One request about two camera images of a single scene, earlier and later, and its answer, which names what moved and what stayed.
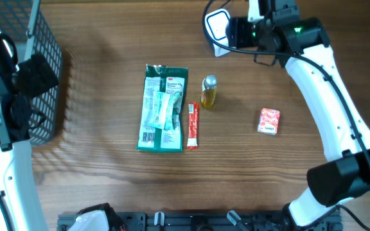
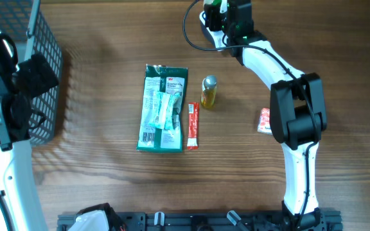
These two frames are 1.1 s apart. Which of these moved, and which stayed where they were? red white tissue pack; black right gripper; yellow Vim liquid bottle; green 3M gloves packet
Moved: black right gripper
Stayed: green 3M gloves packet; red white tissue pack; yellow Vim liquid bottle
